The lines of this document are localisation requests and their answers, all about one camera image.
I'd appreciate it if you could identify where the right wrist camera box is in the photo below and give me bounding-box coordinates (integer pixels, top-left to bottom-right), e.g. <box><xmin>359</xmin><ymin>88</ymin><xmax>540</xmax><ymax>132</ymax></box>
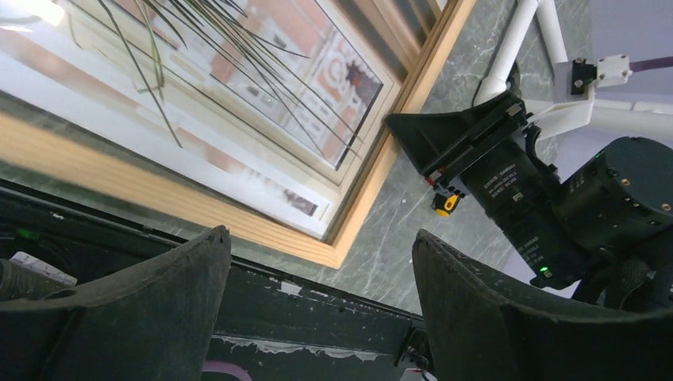
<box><xmin>525</xmin><ymin>54</ymin><xmax>632</xmax><ymax>140</ymax></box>

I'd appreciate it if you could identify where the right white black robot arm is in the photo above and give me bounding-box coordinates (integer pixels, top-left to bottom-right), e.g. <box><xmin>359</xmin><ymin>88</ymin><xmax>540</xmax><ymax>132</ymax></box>
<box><xmin>384</xmin><ymin>91</ymin><xmax>672</xmax><ymax>312</ymax></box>

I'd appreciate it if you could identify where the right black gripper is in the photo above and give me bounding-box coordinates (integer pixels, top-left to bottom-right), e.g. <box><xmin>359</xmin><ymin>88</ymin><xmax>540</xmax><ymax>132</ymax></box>
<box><xmin>384</xmin><ymin>91</ymin><xmax>594</xmax><ymax>290</ymax></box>

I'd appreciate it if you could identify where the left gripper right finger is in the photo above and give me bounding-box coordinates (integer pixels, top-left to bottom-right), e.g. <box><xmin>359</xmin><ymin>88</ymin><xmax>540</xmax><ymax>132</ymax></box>
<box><xmin>412</xmin><ymin>230</ymin><xmax>672</xmax><ymax>380</ymax></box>

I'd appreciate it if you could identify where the printed plant photo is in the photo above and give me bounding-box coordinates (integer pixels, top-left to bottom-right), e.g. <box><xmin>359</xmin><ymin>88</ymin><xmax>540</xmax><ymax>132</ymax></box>
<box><xmin>1</xmin><ymin>1</ymin><xmax>399</xmax><ymax>240</ymax></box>

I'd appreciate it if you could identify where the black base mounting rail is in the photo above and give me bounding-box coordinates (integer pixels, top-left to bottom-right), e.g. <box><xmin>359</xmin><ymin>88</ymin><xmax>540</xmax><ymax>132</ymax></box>
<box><xmin>1</xmin><ymin>181</ymin><xmax>433</xmax><ymax>380</ymax></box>

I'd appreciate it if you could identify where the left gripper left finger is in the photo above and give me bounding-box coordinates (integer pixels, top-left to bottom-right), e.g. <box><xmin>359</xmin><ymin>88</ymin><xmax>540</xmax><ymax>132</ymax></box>
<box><xmin>1</xmin><ymin>226</ymin><xmax>232</xmax><ymax>380</ymax></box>

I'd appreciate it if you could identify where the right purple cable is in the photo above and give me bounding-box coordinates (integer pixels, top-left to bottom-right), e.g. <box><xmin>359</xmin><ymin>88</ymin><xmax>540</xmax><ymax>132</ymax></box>
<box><xmin>629</xmin><ymin>55</ymin><xmax>673</xmax><ymax>74</ymax></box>

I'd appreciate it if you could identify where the yellow black screwdriver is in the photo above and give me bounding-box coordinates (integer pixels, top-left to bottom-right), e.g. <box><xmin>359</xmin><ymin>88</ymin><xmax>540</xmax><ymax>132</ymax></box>
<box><xmin>433</xmin><ymin>194</ymin><xmax>462</xmax><ymax>217</ymax></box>

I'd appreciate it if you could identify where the wooden picture frame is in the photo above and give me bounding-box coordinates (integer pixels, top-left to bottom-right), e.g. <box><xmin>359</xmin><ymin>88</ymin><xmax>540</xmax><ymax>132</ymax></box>
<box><xmin>1</xmin><ymin>1</ymin><xmax>474</xmax><ymax>268</ymax></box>

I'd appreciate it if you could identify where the white PVC pipe structure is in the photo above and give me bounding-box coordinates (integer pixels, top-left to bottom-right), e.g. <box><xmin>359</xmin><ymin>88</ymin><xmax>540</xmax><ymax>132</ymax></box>
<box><xmin>473</xmin><ymin>0</ymin><xmax>673</xmax><ymax>140</ymax></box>

